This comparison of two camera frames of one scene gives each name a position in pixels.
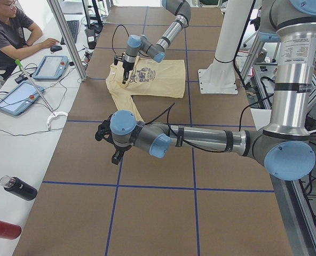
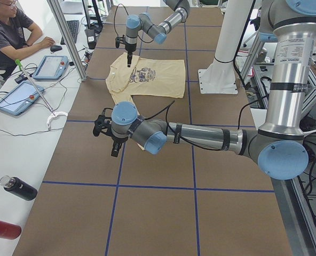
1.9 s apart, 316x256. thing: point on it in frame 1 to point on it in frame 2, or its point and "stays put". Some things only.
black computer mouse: x=54 y=48 stays put
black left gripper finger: x=126 y=76 to x=129 y=58
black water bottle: x=18 y=187 stays put
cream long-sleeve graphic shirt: x=158 y=78 stays put
